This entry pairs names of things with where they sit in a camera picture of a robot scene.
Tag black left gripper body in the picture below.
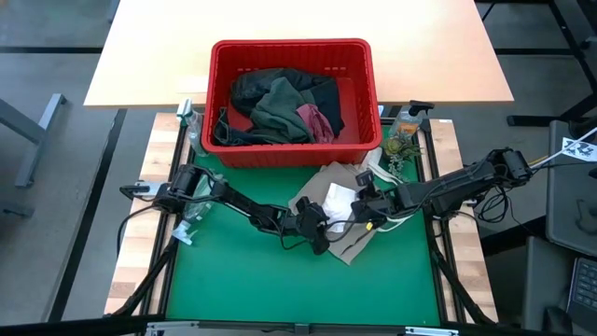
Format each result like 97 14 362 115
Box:
296 196 332 257

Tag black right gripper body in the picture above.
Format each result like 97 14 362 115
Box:
350 195 400 226

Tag white shirt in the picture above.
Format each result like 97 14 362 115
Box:
321 182 361 233

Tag beige shirt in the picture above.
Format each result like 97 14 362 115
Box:
287 161 397 266

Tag maroon shirt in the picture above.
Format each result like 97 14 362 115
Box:
296 103 336 145

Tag red plastic laundry basket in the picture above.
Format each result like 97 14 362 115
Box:
201 37 383 168

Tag artificial succulent plant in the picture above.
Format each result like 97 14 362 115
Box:
382 133 424 184

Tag green table mat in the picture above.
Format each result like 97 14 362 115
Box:
165 125 442 327

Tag spray bottle black trigger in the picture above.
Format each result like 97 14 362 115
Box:
389 100 436 140

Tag dark green garment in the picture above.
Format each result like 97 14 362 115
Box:
250 77 319 145

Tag clear spray bottle white trigger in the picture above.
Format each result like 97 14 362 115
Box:
171 172 229 246

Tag clear spray bottle pale-green trigger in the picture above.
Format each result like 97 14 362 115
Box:
175 97 205 158

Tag black garment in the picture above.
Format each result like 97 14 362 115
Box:
230 67 346 139

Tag grey side desk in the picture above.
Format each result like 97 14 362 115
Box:
521 235 597 336

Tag white tag black pattern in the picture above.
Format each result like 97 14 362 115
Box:
561 136 597 163

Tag black computer mouse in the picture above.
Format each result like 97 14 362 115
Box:
542 305 574 335

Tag dark computer keyboard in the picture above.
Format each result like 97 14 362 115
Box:
566 257 597 323

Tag light wooden desk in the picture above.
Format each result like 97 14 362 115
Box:
83 0 515 109

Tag grey metal desk leg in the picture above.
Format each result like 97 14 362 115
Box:
0 92 71 189

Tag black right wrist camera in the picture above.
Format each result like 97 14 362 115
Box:
354 170 377 198

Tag tangled black cables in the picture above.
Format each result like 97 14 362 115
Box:
473 186 514 225

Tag black aluminium table frame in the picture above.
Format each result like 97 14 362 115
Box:
104 109 499 336

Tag silver metal bracket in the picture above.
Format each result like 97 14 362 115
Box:
404 326 461 336
145 320 200 336

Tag black desk frame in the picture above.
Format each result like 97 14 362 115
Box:
475 0 597 128

